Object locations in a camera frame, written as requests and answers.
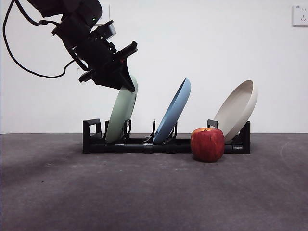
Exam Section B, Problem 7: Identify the green round plate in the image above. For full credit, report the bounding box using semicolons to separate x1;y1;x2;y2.
105;77;139;144

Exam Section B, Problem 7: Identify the red apple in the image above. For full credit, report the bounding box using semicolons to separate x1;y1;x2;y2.
190;128;225;164

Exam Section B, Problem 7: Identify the blue round plate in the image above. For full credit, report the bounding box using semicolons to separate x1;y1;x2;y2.
152;77;192;143

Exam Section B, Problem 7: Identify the black plate rack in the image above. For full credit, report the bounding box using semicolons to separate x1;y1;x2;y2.
82;118;251;154

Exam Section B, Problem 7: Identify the beige round plate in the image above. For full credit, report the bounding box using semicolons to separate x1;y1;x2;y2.
213;79;258;144

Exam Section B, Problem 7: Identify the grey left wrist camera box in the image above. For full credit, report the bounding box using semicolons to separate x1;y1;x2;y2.
92;20;117;40

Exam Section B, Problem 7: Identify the white wall socket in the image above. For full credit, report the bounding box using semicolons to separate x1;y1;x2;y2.
292;5;308;27
101;4;111;24

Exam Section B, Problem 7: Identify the black cable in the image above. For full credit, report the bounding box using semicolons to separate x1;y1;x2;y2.
14;0;64;27
2;0;78;79

